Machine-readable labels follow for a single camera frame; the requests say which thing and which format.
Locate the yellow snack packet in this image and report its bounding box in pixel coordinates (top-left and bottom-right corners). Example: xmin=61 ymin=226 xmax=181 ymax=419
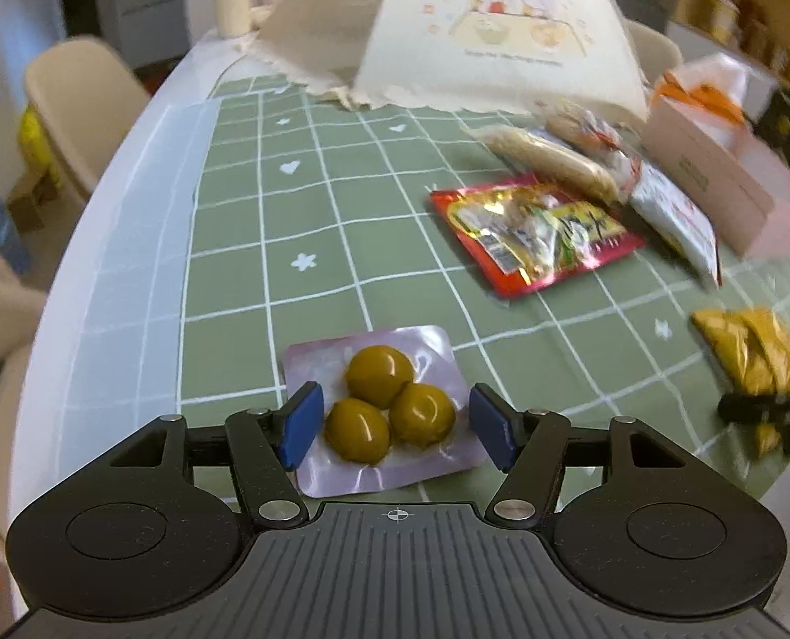
xmin=691 ymin=307 xmax=790 ymax=457

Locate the vacuum pack of three chestnuts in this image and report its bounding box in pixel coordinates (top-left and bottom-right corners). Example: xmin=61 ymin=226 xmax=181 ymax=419
xmin=282 ymin=325 xmax=487 ymax=499

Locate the red foil snack packet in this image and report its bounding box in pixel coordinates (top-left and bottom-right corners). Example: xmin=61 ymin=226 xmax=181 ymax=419
xmin=429 ymin=175 xmax=645 ymax=299

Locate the pink cardboard box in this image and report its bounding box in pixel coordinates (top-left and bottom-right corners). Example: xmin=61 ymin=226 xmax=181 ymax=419
xmin=642 ymin=98 xmax=790 ymax=260

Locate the white red-edged snack packet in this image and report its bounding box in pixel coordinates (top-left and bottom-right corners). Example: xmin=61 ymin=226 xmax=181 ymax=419
xmin=629 ymin=162 xmax=721 ymax=287

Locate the beige wafer roll packet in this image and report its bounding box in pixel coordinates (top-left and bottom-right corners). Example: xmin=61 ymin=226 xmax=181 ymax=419
xmin=467 ymin=124 xmax=620 ymax=203

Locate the orange white small snack packet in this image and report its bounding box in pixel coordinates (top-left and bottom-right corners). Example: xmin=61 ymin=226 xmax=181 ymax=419
xmin=545 ymin=104 xmax=642 ymax=195

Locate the orange white tissue pack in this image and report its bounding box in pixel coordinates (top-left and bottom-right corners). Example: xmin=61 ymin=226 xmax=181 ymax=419
xmin=650 ymin=52 xmax=753 ymax=126

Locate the beige chair behind table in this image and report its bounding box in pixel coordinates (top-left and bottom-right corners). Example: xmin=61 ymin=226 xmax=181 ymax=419
xmin=624 ymin=20 xmax=683 ymax=87

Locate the cream mesh food cover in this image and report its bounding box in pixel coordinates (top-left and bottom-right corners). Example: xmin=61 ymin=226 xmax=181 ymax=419
xmin=252 ymin=0 xmax=648 ymax=126

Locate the beige cup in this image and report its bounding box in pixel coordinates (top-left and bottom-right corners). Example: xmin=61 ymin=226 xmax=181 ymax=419
xmin=211 ymin=0 xmax=252 ymax=39

